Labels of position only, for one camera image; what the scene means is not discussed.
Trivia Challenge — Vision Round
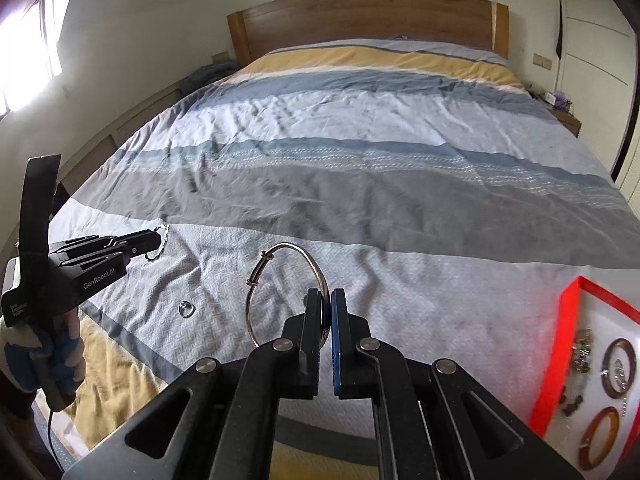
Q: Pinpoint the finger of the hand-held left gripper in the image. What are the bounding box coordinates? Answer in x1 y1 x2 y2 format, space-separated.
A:
50 229 165 257
55 245 138 273

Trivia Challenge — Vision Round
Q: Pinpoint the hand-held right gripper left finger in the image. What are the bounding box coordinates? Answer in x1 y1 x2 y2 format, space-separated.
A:
62 287 326 480

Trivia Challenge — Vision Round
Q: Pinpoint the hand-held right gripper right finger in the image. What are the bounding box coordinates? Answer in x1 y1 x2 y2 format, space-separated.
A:
330 287 583 480

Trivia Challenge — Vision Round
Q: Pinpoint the thin silver chain bracelet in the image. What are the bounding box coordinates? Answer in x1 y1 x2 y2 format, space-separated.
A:
145 225 171 262

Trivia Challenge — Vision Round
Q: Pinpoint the thin silver bangle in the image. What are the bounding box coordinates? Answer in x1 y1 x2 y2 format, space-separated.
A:
246 242 332 348

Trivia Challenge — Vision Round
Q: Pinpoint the red box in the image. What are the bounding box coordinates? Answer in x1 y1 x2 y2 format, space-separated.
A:
529 276 640 480

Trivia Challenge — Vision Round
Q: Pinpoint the dark bead bracelet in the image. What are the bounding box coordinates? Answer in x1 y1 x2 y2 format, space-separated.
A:
560 328 595 417

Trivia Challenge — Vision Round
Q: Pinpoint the amber bangle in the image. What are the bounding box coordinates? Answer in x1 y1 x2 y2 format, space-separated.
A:
579 406 621 470

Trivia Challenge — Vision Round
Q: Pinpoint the dark brown bangle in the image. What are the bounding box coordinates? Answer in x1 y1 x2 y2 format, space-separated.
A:
601 338 640 401

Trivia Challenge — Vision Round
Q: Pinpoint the person's left hand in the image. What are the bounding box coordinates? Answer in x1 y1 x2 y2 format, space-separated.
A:
0 307 86 396

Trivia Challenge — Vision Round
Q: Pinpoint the low wooden shelf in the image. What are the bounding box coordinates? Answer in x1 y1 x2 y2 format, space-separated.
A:
0 82 183 256

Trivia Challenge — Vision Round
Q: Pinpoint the blue cloth pile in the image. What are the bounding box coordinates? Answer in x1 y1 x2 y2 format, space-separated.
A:
180 57 241 93

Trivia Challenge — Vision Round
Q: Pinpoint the bright window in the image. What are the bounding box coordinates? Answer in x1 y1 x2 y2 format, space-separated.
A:
0 0 86 116

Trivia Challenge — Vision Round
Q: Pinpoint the wooden headboard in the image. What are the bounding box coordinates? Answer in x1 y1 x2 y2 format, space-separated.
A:
226 0 510 68

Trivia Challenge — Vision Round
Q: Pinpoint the wooden nightstand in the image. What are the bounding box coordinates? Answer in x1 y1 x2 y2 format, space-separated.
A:
547 105 582 138

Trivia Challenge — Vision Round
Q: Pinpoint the white wardrobe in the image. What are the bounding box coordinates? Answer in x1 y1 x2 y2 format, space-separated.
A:
552 0 640 196

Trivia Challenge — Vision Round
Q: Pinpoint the black cable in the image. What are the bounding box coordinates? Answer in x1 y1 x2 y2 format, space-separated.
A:
44 395 68 473

